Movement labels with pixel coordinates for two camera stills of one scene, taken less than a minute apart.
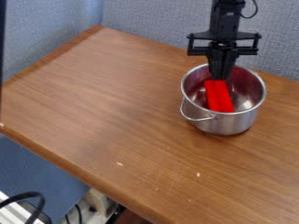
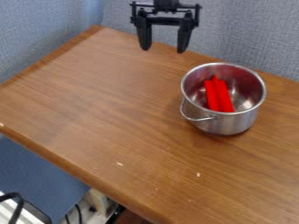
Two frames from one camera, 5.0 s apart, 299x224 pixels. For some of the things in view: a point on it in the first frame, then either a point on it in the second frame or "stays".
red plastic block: [219, 99] stays
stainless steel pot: [248, 92] stays
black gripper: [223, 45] to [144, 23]
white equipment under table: [93, 209] stays
